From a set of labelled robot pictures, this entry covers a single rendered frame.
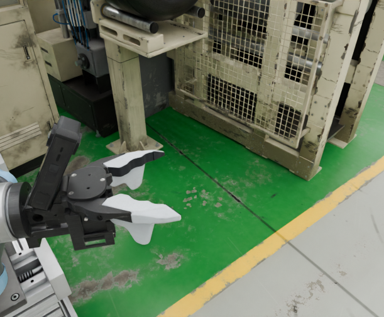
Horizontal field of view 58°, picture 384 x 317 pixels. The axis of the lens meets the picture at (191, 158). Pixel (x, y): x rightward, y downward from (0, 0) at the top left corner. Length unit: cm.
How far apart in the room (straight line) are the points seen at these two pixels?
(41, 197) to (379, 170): 214
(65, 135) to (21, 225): 13
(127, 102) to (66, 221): 161
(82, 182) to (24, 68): 158
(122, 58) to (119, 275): 108
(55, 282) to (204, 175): 133
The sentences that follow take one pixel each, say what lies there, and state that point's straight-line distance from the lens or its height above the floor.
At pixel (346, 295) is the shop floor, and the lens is 170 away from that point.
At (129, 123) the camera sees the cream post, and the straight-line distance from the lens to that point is 209.
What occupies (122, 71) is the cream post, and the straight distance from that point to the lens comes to 193.
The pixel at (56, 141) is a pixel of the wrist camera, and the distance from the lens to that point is 40.
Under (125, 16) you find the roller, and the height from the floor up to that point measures 91.
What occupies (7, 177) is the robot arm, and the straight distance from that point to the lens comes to 68.
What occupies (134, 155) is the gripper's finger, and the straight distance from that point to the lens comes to 51.
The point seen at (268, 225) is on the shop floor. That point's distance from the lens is 183.
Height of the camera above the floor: 137
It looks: 39 degrees down
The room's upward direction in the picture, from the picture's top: straight up
